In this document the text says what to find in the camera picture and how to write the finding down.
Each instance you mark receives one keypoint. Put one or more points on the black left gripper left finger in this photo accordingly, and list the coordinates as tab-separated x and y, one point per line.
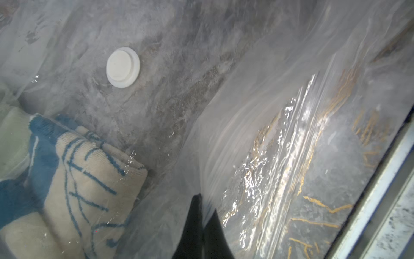
191	243

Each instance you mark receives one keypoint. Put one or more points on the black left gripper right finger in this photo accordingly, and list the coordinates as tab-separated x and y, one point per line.
215	244

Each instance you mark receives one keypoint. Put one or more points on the cream and teal towel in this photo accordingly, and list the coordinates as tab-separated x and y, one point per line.
73	198

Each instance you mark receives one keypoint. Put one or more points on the clear plastic vacuum bag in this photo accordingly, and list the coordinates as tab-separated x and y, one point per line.
276	112

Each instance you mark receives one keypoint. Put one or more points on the white round bag valve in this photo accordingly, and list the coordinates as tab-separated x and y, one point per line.
123	67

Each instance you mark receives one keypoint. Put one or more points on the aluminium front rail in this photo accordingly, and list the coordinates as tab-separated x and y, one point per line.
381	224

